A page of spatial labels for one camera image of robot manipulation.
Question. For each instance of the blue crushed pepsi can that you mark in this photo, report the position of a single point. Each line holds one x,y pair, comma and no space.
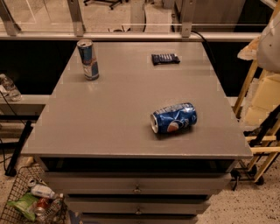
173,118

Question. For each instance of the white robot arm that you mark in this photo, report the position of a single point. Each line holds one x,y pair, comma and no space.
265,49

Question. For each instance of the tall red bull can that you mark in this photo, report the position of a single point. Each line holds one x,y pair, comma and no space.
88,59

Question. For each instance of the silver can in basket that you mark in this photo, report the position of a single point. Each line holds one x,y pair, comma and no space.
31,182

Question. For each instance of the red can in basket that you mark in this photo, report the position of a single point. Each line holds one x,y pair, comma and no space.
42,205

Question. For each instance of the grey drawer cabinet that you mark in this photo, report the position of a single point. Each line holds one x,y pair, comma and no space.
96,146

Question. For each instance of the dark blue snack packet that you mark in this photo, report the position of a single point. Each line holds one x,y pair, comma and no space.
165,58

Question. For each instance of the white plastic bottle in basket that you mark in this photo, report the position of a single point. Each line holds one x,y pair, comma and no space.
43,191

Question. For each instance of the clear plastic water bottle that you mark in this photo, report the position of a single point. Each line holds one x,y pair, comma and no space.
10,88

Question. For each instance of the green snack bag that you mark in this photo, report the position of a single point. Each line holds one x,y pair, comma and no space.
25,205

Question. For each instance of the black wire basket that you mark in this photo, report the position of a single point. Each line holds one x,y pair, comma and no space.
12,216

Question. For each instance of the yellow wooden cart frame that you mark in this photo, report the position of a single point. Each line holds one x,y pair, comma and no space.
259,106

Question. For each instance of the metal railing frame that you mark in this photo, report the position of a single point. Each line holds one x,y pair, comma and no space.
124,20

